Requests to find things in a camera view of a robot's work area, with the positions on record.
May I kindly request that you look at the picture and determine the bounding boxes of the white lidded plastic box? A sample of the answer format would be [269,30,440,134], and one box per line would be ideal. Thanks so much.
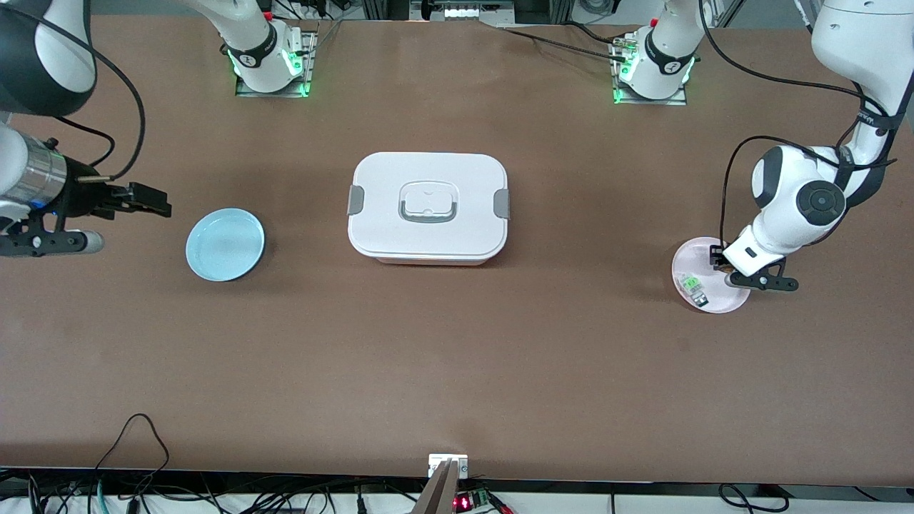
[347,151,511,266]

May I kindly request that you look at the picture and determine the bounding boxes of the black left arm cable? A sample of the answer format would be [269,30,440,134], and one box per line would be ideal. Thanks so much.
[698,0,902,248]

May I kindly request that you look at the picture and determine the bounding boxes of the black coiled cable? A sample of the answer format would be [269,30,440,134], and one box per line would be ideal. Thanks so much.
[717,483,792,514]

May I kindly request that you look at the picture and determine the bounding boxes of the pink plate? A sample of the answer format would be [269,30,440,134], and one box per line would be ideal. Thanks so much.
[671,236,753,314]

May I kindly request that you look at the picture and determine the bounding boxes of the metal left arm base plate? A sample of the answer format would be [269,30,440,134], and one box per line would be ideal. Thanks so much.
[610,36,688,106]

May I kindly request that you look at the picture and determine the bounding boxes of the black cable on table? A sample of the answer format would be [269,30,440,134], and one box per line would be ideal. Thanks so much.
[498,20,631,64]

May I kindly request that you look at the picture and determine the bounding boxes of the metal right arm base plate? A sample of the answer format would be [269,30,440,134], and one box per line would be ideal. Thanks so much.
[235,29,319,98]

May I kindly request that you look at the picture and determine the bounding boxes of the black looped cable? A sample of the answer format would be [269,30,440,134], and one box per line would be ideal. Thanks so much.
[91,413,172,495]

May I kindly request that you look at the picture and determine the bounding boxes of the red LED display board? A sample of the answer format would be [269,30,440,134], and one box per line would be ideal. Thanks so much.
[453,489,502,514]

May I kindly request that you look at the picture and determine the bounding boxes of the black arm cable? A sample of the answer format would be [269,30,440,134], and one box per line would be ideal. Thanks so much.
[698,0,902,248]
[20,6,148,181]

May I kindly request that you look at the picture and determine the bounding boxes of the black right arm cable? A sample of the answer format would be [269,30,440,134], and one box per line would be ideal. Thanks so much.
[20,6,148,181]

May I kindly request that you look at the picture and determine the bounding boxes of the light blue plate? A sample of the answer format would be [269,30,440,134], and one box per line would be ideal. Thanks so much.
[186,208,266,282]

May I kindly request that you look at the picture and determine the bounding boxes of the green clear switch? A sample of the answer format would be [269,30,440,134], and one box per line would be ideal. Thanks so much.
[676,272,710,308]

